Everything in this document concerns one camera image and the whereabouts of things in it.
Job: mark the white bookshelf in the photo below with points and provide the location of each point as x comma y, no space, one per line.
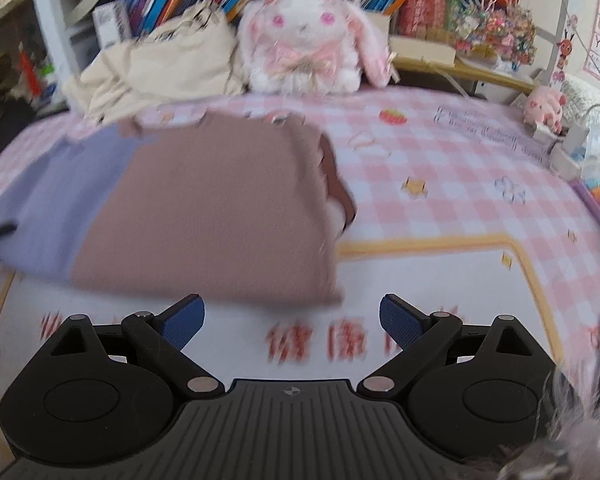
45,25

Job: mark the white bunny plush toy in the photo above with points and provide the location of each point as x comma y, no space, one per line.
300,25

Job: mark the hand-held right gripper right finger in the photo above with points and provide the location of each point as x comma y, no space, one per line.
399,321

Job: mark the colourful bead ornament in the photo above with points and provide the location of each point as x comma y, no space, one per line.
500,32

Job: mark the pink checkered desk mat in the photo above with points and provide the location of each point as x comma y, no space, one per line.
455,170

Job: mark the white barcode box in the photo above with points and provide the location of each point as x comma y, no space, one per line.
111,22

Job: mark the red cartoon wall sticker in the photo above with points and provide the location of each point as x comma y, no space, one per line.
565,50

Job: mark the purple and brown sweater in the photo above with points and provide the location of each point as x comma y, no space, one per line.
205,200

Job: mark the cream garment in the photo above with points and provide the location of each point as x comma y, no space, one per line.
180,60

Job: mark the pink pig toy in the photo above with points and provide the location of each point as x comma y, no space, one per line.
545,107

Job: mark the red book box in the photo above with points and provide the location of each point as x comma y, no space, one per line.
425,5

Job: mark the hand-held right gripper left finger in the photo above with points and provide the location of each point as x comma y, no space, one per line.
185,322

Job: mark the white power strip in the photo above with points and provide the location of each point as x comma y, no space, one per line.
562,155

